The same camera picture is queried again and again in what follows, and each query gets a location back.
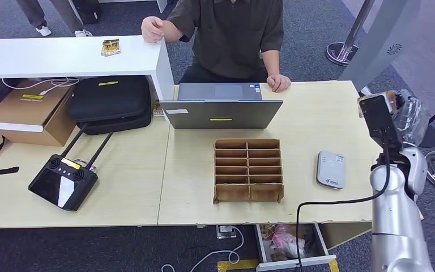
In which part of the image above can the person's left hand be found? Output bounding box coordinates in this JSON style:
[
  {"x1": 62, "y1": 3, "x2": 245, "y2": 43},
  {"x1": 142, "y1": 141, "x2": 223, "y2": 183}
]
[{"x1": 266, "y1": 74, "x2": 292, "y2": 94}]

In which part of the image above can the person's right hand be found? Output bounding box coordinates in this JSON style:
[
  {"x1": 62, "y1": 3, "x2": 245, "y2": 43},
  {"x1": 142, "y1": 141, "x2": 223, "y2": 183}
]
[{"x1": 141, "y1": 16, "x2": 165, "y2": 44}]

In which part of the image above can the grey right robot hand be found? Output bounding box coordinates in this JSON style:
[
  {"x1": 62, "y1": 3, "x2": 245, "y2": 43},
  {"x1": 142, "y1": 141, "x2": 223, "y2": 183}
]
[{"x1": 388, "y1": 88, "x2": 431, "y2": 148}]

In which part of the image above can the white grey card reader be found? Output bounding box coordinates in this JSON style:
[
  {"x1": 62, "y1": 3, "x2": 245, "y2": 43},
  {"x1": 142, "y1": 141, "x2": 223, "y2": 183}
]
[{"x1": 316, "y1": 150, "x2": 347, "y2": 190}]

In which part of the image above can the cardboard card organiser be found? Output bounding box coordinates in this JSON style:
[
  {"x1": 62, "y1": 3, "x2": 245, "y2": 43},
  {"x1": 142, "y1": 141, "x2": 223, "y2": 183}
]
[{"x1": 212, "y1": 138, "x2": 285, "y2": 204}]

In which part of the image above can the clear plastic hand cover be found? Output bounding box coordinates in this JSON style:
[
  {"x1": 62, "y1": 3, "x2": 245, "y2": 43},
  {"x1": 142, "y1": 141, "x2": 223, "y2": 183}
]
[{"x1": 391, "y1": 88, "x2": 431, "y2": 148}]

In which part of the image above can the grey laptop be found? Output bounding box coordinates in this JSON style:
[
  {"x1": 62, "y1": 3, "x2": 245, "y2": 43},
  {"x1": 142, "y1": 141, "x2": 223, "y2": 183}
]
[{"x1": 159, "y1": 82, "x2": 284, "y2": 130}]

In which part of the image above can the black computer tower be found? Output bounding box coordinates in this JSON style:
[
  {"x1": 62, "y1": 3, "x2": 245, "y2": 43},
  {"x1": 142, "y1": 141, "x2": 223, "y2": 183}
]
[{"x1": 71, "y1": 0, "x2": 103, "y2": 25}]

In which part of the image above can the grey gate panel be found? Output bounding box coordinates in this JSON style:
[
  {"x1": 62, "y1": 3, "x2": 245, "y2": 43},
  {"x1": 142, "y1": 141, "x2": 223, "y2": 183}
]
[{"x1": 337, "y1": 0, "x2": 423, "y2": 93}]

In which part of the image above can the small printed box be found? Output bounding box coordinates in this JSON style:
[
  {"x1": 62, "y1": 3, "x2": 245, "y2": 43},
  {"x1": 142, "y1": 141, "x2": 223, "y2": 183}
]
[{"x1": 152, "y1": 100, "x2": 166, "y2": 117}]

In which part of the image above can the black zip carrying case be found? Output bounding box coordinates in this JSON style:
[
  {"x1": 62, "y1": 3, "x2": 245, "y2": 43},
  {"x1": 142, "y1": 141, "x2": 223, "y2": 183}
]
[{"x1": 66, "y1": 75, "x2": 153, "y2": 136}]

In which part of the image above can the white counter shelf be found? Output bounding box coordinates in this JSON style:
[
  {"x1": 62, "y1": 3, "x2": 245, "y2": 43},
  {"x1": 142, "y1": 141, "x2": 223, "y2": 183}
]
[{"x1": 0, "y1": 35, "x2": 176, "y2": 102}]

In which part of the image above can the brown cardboard box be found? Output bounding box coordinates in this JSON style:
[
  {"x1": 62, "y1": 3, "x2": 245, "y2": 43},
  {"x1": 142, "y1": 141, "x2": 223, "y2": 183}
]
[{"x1": 0, "y1": 79, "x2": 76, "y2": 147}]

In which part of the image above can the metal floor socket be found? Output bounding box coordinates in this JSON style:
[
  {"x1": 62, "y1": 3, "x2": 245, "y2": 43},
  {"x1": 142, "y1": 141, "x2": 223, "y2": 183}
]
[{"x1": 216, "y1": 224, "x2": 238, "y2": 240}]

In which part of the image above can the pink plastic bag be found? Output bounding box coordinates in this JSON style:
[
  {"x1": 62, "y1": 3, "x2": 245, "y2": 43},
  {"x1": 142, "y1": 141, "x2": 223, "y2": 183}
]
[{"x1": 270, "y1": 224, "x2": 306, "y2": 260}]

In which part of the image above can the white drawer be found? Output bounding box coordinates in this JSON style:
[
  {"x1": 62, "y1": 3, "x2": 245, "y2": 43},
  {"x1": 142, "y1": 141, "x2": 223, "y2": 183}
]
[{"x1": 254, "y1": 223, "x2": 338, "y2": 272}]

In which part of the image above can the black remote controller with antennas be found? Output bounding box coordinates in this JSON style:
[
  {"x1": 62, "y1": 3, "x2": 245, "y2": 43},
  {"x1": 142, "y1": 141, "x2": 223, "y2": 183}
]
[{"x1": 28, "y1": 123, "x2": 114, "y2": 212}]

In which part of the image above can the yellow floor tape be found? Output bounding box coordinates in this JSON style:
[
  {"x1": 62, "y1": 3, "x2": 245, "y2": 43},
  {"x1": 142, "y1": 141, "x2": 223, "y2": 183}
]
[{"x1": 217, "y1": 259, "x2": 340, "y2": 272}]

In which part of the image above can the white desk frame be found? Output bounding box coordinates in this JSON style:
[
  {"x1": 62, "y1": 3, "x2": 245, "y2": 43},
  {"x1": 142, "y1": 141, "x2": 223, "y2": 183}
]
[{"x1": 67, "y1": 0, "x2": 168, "y2": 26}]

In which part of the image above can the chrome stanchion post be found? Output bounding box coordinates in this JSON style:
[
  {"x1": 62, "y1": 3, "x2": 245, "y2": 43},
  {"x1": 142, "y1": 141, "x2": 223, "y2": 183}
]
[{"x1": 325, "y1": 0, "x2": 376, "y2": 67}]

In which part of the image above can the white floor cable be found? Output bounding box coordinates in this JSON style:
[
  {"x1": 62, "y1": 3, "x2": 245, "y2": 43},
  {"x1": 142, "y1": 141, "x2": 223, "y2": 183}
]
[{"x1": 160, "y1": 226, "x2": 245, "y2": 272}]

